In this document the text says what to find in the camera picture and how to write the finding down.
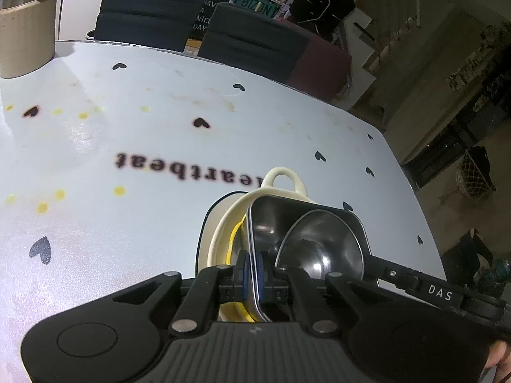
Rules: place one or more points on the net basket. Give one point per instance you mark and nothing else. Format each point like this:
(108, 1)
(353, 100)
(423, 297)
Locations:
(477, 173)

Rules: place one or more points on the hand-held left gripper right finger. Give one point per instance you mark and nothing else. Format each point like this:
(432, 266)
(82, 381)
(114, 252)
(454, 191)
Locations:
(261, 277)

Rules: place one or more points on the black lettered board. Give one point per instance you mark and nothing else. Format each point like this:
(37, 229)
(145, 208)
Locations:
(203, 14)

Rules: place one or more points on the white panel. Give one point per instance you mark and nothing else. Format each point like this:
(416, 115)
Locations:
(365, 36)

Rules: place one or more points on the dark bag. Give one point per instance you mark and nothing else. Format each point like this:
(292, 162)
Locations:
(471, 247)

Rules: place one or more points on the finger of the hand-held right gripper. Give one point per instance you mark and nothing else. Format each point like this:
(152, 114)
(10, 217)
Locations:
(419, 283)

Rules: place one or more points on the round steel bowl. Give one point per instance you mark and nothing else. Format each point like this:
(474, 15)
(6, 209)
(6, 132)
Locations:
(319, 243)

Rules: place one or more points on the white plate with dark rim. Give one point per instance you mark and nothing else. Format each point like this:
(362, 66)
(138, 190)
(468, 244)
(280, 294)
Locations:
(205, 239)

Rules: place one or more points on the maroon sofa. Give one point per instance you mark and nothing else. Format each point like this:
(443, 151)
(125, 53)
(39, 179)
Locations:
(323, 68)

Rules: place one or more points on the beige canister with steel lid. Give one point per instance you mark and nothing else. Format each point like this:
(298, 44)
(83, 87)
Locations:
(24, 32)

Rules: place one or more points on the floral bowl with yellow rim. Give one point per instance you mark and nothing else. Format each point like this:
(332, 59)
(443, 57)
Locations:
(232, 239)

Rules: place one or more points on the person's right hand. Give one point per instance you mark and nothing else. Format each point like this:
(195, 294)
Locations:
(501, 355)

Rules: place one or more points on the dark blue chair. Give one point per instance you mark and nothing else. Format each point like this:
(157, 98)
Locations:
(255, 44)
(147, 20)

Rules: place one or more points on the green sign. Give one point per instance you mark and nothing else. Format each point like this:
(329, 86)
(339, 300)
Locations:
(255, 3)

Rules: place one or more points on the rectangular steel tray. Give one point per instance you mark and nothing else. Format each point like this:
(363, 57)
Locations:
(271, 215)

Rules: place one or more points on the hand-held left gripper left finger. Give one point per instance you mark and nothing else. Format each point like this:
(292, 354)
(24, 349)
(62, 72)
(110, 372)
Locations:
(244, 275)

